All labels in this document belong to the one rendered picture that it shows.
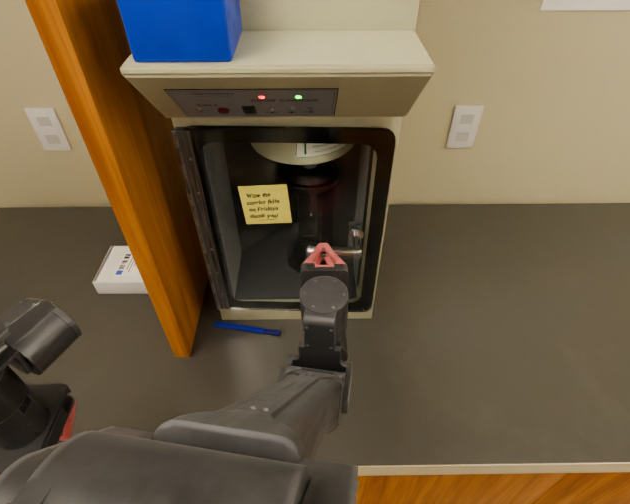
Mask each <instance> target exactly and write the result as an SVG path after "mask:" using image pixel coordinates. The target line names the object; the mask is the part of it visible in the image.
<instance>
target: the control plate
mask: <svg viewBox="0 0 630 504"><path fill-rule="evenodd" d="M338 90H339V88H301V89H164V91H165V92H166V93H167V94H168V95H169V96H170V97H171V99H172V100H173V101H174V102H175V103H176V104H177V106H178V107H179V108H180V109H181V110H182V111H183V113H184V114H185V115H186V116H187V117H211V116H334V115H335V109H336V103H337V97H338ZM258 95H264V96H266V98H265V99H259V98H257V96H258ZM295 95H302V96H303V98H301V99H296V98H294V96H295ZM241 106H255V108H256V111H257V113H255V114H245V113H244V111H243V109H242V107H241ZM271 107H272V108H275V110H274V113H270V110H269V109H268V108H271ZM290 107H292V108H295V110H293V113H290V110H288V108H290ZM309 107H312V108H314V110H312V111H313V112H312V113H309V110H307V108H309ZM196 108H201V109H203V110H204V111H202V112H198V111H195V109H196ZM218 108H228V109H229V113H227V114H222V113H219V112H218Z"/></svg>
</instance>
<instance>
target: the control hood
mask: <svg viewBox="0 0 630 504"><path fill-rule="evenodd" d="M120 71H121V74H122V75H123V76H124V77H125V78H126V79H127V80H128V81H129V82H130V83H131V84H132V85H133V86H134V87H135V88H136V89H137V90H138V91H139V92H140V93H141V94H142V95H143V96H144V97H145V98H146V99H147V100H148V101H149V102H150V103H151V104H152V105H153V106H154V107H155V108H156V109H157V110H158V111H159V112H160V113H161V114H163V115H164V116H165V117H166V118H247V117H405V116H406V115H407V114H408V112H409V111H410V109H411V108H412V106H413V105H414V103H415V101H416V100H417V98H418V97H419V95H420V94H421V92H422V91H423V89H424V88H425V86H426V85H427V83H428V82H429V80H430V79H431V77H432V76H433V74H434V72H435V65H434V64H433V62H432V60H431V58H430V57H429V55H428V53H427V52H426V50H425V48H424V46H423V45H422V43H421V41H420V40H419V38H418V36H417V34H416V33H415V32H414V30H350V31H242V33H241V36H240V39H239V42H238V44H237V47H236V50H235V53H234V55H233V58H232V60H231V61H230V62H135V61H134V59H133V56H132V54H131V55H130V56H129V57H128V58H127V60H126V61H125V62H124V63H123V64H122V66H121V67H120ZM301 88H339V90H338V97H337V103H336V109H335V115H334V116H211V117H187V116H186V115H185V114H184V113H183V111H182V110H181V109H180V108H179V107H178V106H177V104H176V103H175V102H174V101H173V100H172V99H171V97H170V96H169V95H168V94H167V93H166V92H165V91H164V89H301Z"/></svg>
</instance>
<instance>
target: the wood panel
mask: <svg viewBox="0 0 630 504"><path fill-rule="evenodd" d="M25 2H26V5H27V7H28V10H29V12H30V14H31V17H32V19H33V21H34V24H35V26H36V28H37V31H38V33H39V36H40V38H41V40H42V43H43V45H44V47H45V50H46V52H47V55H48V57H49V59H50V62H51V64H52V66H53V69H54V71H55V74H56V76H57V78H58V81H59V83H60V85H61V88H62V90H63V93H64V95H65V97H66V100H67V102H68V104H69V107H70V109H71V112H72V114H73V116H74V119H75V121H76V123H77V126H78V128H79V130H80V133H81V135H82V138H83V140H84V142H85V145H86V147H87V149H88V152H89V154H90V157H91V159H92V161H93V164H94V166H95V168H96V171H97V173H98V176H99V178H100V180H101V183H102V185H103V187H104V190H105V192H106V195H107V197H108V199H109V202H110V204H111V206H112V209H113V211H114V214H115V216H116V218H117V221H118V223H119V225H120V228H121V230H122V232H123V235H124V237H125V240H126V242H127V244H128V247H129V249H130V251H131V254H132V256H133V259H134V261H135V263H136V266H137V268H138V270H139V273H140V275H141V278H142V280H143V282H144V285H145V287H146V289H147V292H148V294H149V297H150V299H151V301H152V304H153V306H154V308H155V311H156V313H157V316H158V318H159V320H160V323H161V325H162V327H163V330H164V332H165V334H166V337H167V339H168V342H169V344H170V346H171V349H172V351H173V353H174V356H175V357H190V355H191V350H192V346H193V342H194V337H195V333H196V329H197V324H198V320H199V316H200V312H201V307H202V303H203V299H204V294H205V290H206V286H207V281H208V277H209V276H208V272H207V268H206V264H205V261H204V257H203V253H202V249H201V245H200V241H199V237H198V233H197V229H196V226H195V222H194V218H193V214H192V210H191V206H190V202H189V198H188V195H187V191H186V187H185V183H184V179H183V175H182V171H181V167H180V164H179V160H178V156H177V152H176V148H175V144H174V140H173V136H172V133H171V131H172V130H174V126H173V122H172V118H166V117H165V116H164V115H163V114H161V113H160V112H159V111H158V110H157V109H156V108H155V107H154V106H153V105H152V104H151V103H150V102H149V101H148V100H147V99H146V98H145V97H144V96H143V95H142V94H141V93H140V92H139V91H138V90H137V89H136V88H135V87H134V86H133V85H132V84H131V83H130V82H129V81H128V80H127V79H126V78H125V77H124V76H123V75H122V74H121V71H120V67H121V66H122V64H123V63H124V62H125V61H126V60H127V58H128V57H129V56H130V55H131V54H132V52H131V49H130V45H129V42H128V38H127V35H126V32H125V28H124V25H123V21H122V18H121V14H120V11H119V7H118V4H117V0H25Z"/></svg>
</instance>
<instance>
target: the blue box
mask: <svg viewBox="0 0 630 504"><path fill-rule="evenodd" d="M117 4H118V7H119V11H120V14H121V18H122V21H123V25H124V28H125V32H126V35H127V38H128V42H129V45H130V49H131V52H132V56H133V59H134V61H135V62H230V61H231V60H232V58H233V55H234V53H235V50H236V47H237V44H238V42H239V39H240V36H241V33H242V21H241V12H240V3H239V0H117Z"/></svg>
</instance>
